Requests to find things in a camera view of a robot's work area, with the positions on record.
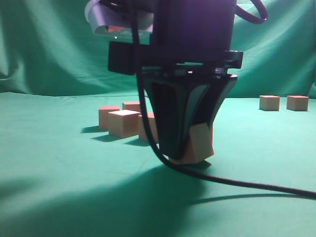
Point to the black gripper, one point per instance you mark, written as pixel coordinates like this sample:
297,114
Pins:
200,27

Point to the green cloth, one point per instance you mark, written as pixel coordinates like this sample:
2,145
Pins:
60,176

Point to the black gripper finger screen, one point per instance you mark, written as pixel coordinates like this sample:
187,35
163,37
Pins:
175,101

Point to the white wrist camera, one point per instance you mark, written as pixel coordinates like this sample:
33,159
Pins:
111,17

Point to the wooden cube placed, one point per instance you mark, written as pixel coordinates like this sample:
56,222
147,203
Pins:
103,112
131,105

